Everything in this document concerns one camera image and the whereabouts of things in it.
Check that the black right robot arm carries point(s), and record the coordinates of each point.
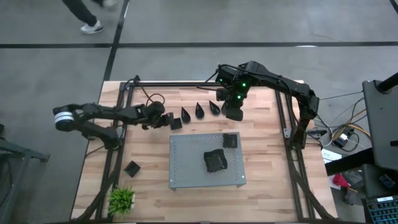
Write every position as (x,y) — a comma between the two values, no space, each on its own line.
(273,79)

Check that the backlit keyboard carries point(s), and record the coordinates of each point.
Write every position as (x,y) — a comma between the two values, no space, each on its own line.
(382,211)

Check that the white paper sheet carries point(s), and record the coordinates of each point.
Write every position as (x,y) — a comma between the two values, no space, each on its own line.
(331,156)

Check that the black bar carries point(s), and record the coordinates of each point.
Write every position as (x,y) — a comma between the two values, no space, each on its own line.
(348,161)

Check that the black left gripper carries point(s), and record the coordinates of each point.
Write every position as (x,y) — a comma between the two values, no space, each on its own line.
(157,122)

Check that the grey metal stand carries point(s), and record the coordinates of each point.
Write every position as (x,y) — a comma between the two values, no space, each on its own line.
(25,153)

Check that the grey metal cabinet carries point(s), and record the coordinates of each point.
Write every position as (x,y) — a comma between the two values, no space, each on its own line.
(384,124)

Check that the red object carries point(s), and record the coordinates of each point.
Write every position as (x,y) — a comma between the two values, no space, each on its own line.
(339,181)

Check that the small grey power box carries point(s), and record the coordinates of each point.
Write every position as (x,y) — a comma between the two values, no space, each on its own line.
(342,140)

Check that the black teardrop plate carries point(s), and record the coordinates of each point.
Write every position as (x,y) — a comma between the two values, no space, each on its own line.
(185,116)
(214,109)
(199,112)
(223,109)

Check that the black pole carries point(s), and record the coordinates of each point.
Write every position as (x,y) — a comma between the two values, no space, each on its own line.
(388,82)

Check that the large black wavy plate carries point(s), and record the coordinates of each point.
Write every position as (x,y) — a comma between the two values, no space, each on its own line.
(215,160)

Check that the small black square plate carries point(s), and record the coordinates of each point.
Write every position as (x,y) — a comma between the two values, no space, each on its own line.
(230,140)
(176,124)
(132,169)

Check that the green potted plant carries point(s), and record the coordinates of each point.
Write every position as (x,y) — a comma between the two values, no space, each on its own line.
(120,201)

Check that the grey perforated metal riser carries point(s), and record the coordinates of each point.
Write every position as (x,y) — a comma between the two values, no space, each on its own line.
(189,161)

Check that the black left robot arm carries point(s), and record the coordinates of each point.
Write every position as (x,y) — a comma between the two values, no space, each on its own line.
(124,113)

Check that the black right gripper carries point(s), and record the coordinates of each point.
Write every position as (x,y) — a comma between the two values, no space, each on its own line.
(234,113)

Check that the person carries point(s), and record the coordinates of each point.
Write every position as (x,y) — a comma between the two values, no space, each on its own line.
(77,9)

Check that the black aluminium frame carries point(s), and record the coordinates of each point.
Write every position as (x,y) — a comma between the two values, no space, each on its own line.
(186,84)

